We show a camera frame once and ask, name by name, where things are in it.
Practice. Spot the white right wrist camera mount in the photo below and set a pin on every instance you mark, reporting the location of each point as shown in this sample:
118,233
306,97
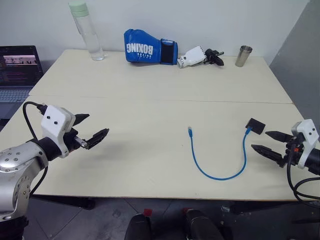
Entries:
308,132

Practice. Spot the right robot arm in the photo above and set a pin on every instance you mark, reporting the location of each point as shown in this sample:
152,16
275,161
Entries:
315,160

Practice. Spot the stacked steel cups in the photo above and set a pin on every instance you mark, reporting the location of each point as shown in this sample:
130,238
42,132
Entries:
243,56

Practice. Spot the small black adapter box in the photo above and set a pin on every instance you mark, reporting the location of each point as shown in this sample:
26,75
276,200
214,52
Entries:
257,126

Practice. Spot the clear bottle with green lid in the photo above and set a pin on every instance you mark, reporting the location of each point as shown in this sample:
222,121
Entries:
88,32

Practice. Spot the open laptop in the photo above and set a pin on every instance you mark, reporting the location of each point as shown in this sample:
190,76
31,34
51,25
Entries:
16,72

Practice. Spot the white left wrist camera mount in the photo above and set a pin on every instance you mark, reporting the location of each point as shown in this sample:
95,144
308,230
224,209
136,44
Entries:
53,120

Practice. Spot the blue boxing glove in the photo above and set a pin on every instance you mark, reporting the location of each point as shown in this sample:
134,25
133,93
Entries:
142,47

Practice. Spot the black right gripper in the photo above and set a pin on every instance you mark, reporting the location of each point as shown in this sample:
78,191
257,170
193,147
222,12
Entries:
291,153

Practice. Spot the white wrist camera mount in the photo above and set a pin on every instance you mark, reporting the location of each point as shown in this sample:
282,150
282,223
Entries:
308,132
53,120

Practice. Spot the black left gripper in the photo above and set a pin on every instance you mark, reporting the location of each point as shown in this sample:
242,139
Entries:
72,141

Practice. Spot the dark rounded shape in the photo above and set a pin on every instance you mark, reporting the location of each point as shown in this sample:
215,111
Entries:
200,225
138,227

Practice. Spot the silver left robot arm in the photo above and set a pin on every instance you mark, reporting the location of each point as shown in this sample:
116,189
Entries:
15,170

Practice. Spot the white and black robotic hand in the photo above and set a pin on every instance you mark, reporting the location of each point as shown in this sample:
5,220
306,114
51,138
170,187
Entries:
193,57

